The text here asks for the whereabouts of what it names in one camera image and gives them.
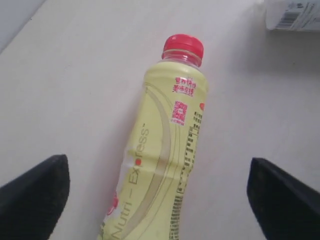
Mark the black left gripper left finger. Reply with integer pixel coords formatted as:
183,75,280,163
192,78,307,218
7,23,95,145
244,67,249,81
0,154,71,240

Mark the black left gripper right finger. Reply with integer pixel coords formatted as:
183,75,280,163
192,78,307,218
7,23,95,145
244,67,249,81
246,157,320,240

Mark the yellow bottle with red cap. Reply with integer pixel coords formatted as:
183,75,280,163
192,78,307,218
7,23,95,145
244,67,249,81
98,34,208,240

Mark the white floral label bottle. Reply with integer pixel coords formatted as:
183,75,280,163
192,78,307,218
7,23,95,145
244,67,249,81
264,0,320,32

